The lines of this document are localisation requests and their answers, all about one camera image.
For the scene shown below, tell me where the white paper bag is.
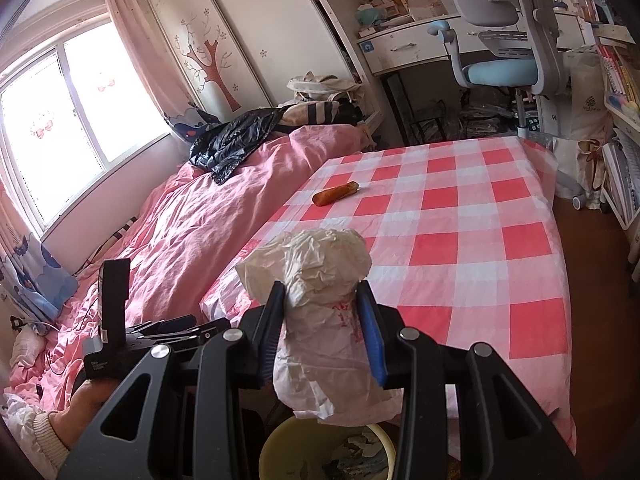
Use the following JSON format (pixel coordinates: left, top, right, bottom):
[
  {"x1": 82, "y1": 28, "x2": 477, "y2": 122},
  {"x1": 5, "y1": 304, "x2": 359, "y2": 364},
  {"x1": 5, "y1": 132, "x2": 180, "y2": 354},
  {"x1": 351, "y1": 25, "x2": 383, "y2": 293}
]
[{"x1": 235, "y1": 229, "x2": 402, "y2": 427}]

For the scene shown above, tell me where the yellow trash bin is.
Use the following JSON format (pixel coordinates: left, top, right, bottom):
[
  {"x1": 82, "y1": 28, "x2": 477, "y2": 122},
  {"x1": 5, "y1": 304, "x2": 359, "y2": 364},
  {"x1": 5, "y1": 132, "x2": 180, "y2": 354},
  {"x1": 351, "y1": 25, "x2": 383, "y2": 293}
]
[{"x1": 258, "y1": 417, "x2": 396, "y2": 479}]

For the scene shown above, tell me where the left hand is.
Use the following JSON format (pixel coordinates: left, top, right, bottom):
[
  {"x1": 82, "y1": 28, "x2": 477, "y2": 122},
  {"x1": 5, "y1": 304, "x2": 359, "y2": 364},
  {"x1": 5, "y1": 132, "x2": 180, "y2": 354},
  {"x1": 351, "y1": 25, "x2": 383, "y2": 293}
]
[{"x1": 49, "y1": 378, "x2": 119, "y2": 448}]

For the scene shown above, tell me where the pink duvet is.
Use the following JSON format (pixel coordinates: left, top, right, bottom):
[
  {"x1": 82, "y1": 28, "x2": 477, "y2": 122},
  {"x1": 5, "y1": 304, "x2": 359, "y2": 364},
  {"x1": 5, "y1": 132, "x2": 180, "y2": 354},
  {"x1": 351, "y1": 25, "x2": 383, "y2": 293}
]
[{"x1": 4, "y1": 125, "x2": 370, "y2": 411}]

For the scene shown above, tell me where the red white checkered tablecloth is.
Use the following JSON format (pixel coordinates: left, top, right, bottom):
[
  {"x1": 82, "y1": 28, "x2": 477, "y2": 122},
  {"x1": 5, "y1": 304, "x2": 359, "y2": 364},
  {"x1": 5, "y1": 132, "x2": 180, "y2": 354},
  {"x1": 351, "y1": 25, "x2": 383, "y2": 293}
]
[{"x1": 247, "y1": 136, "x2": 576, "y2": 444}]

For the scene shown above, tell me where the black puffer jacket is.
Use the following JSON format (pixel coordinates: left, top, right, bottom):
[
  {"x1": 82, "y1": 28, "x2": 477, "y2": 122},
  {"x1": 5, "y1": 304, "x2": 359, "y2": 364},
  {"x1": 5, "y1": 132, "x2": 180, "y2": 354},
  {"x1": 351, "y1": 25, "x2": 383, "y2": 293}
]
[{"x1": 189, "y1": 107, "x2": 285, "y2": 185}]

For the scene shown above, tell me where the window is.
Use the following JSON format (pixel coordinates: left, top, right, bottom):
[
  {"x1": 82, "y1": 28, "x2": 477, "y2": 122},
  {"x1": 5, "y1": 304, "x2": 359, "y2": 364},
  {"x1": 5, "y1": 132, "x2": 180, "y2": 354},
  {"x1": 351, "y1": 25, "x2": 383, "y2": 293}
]
[{"x1": 1, "y1": 20, "x2": 169, "y2": 234}]

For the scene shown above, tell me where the pink curtain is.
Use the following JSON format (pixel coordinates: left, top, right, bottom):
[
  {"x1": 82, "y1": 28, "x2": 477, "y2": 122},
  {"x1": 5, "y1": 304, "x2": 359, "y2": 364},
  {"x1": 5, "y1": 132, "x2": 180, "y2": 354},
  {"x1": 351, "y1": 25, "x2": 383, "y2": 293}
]
[{"x1": 104, "y1": 0, "x2": 220, "y2": 143}]

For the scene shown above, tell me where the white bookshelf rack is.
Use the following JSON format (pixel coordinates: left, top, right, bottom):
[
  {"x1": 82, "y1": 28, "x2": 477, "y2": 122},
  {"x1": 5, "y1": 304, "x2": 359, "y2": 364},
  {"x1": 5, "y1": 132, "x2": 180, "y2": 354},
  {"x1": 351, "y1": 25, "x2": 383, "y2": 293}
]
[{"x1": 585, "y1": 0, "x2": 639, "y2": 284}]

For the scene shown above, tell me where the striped beige pillow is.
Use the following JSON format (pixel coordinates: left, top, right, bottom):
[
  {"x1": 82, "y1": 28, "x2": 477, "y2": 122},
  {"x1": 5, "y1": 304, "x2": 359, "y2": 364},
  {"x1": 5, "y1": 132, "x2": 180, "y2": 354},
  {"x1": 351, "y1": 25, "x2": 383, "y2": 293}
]
[{"x1": 279, "y1": 99, "x2": 363, "y2": 129}]

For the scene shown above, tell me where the beige tote bag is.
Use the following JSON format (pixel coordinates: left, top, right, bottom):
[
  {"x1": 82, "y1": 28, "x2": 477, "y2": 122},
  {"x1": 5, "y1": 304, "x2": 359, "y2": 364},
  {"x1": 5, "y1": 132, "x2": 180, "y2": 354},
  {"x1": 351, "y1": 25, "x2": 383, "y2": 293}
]
[{"x1": 286, "y1": 72, "x2": 362, "y2": 102}]

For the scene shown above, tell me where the white desk with drawers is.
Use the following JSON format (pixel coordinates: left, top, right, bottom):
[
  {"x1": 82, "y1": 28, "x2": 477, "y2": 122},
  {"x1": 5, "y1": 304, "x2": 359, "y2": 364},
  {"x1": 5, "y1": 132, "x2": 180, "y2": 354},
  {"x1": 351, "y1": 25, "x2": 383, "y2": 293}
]
[{"x1": 357, "y1": 8, "x2": 589, "y2": 77}]

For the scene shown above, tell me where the grey blue desk chair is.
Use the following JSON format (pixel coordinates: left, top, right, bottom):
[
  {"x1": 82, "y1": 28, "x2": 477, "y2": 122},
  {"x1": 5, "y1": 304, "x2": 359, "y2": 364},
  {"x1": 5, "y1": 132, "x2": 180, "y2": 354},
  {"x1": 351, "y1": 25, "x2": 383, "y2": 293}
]
[{"x1": 427, "y1": 0, "x2": 567, "y2": 139}]

